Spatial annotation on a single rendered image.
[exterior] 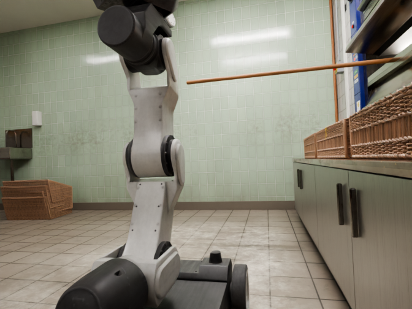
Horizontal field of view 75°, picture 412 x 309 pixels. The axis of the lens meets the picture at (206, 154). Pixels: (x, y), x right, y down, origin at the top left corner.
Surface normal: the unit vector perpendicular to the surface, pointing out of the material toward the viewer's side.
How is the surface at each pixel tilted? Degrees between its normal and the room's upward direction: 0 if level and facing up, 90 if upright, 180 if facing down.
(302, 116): 90
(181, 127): 90
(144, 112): 84
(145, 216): 64
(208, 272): 45
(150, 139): 70
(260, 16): 90
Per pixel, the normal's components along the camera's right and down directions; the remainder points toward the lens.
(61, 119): -0.22, -0.01
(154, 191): -0.21, -0.44
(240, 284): -0.15, -0.67
